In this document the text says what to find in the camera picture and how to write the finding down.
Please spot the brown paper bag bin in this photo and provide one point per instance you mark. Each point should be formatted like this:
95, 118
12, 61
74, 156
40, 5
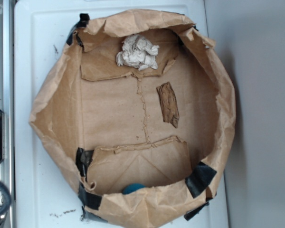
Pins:
102, 123

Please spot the white plastic tray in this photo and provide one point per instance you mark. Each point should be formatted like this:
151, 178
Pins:
43, 197

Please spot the blue ball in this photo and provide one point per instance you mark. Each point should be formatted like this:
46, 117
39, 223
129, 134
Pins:
132, 188

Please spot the aluminium frame rail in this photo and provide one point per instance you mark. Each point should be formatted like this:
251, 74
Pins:
7, 167

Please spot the crumpled white paper ball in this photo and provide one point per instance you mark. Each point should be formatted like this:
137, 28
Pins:
138, 52

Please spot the brown wood chip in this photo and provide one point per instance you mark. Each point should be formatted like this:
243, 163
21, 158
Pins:
168, 102

